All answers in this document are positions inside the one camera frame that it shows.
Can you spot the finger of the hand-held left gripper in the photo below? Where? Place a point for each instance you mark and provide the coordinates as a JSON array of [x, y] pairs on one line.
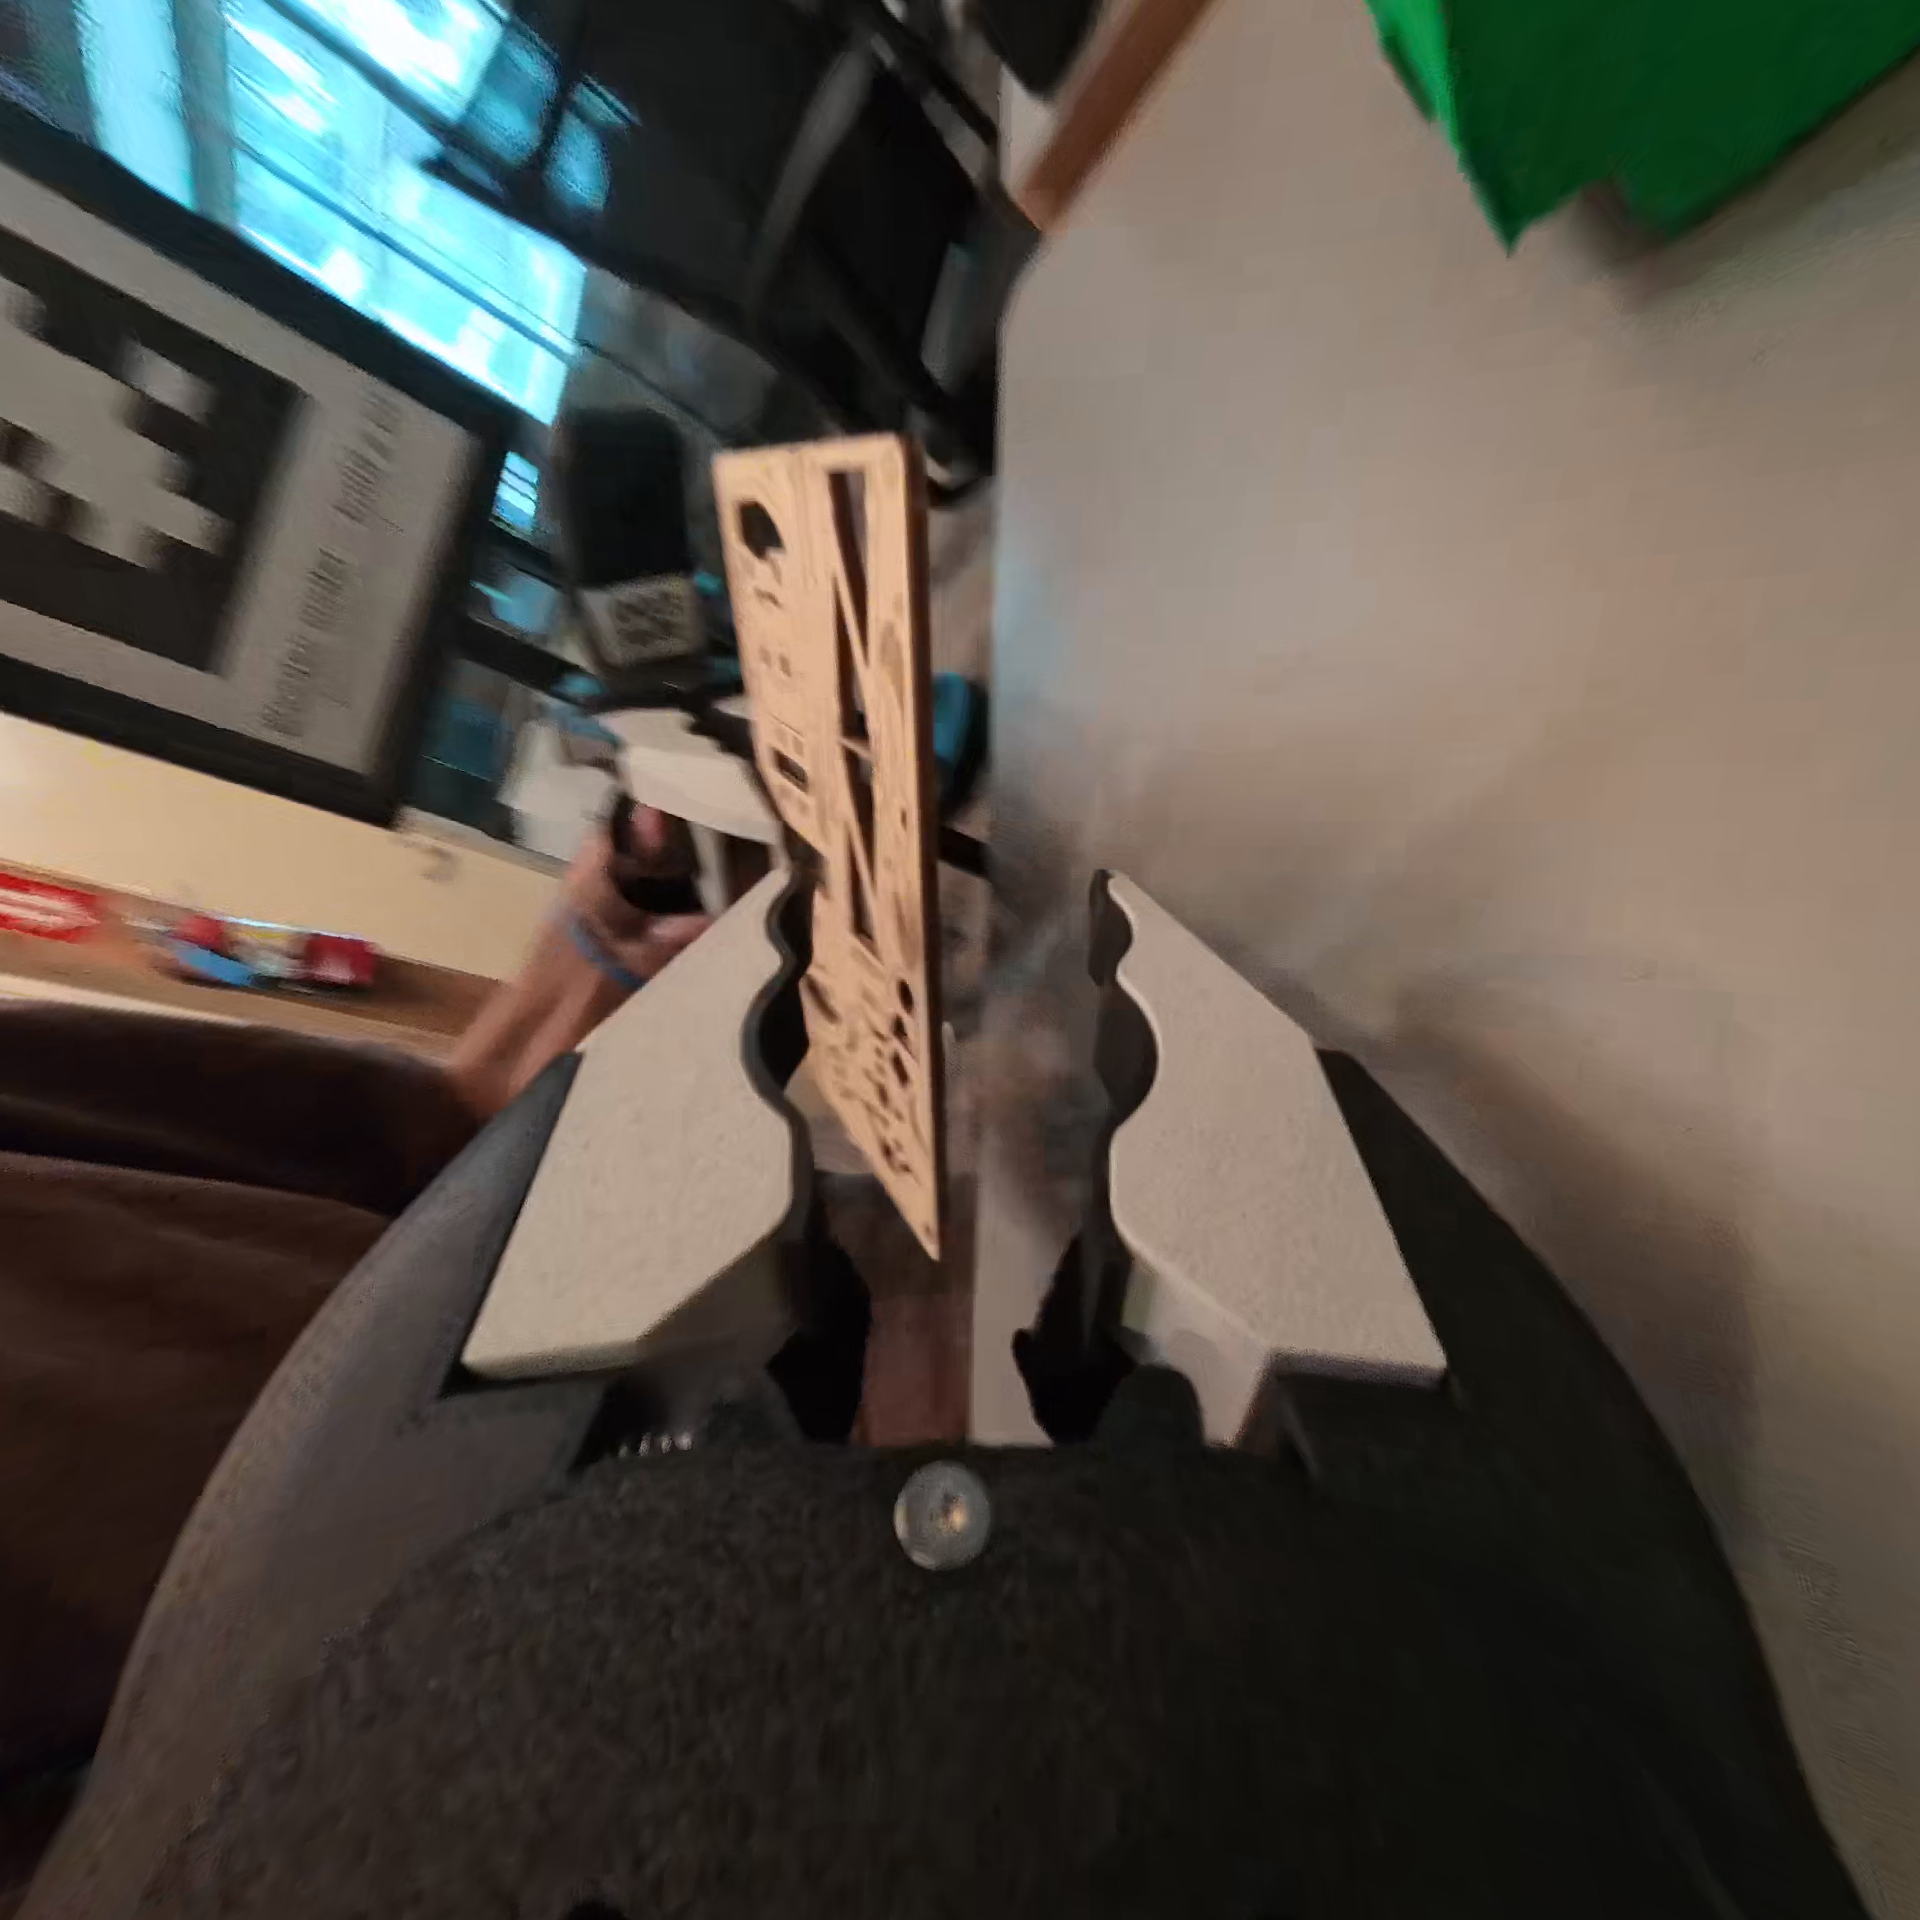
[[700, 765]]

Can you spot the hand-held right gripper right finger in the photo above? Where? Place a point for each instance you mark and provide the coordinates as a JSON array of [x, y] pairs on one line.
[[1259, 1200]]

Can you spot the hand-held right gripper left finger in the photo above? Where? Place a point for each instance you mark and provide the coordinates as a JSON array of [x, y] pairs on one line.
[[646, 1170]]

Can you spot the wooden parts sheet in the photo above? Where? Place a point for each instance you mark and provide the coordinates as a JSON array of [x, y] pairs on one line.
[[848, 751]]

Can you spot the person's left forearm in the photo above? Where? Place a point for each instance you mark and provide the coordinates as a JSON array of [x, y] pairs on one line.
[[534, 1035]]

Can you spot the person's left hand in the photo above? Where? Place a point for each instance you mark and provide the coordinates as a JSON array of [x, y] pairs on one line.
[[660, 946]]

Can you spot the blue wristband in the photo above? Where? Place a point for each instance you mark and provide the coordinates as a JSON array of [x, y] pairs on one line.
[[593, 946]]

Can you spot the framed marker sign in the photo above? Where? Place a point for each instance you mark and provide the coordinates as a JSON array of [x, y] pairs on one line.
[[346, 600]]

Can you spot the person's brown clothing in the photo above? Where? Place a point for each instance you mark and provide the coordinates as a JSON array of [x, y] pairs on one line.
[[179, 1276]]

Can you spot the green plastic bin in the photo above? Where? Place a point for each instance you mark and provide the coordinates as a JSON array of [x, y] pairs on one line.
[[1681, 105]]

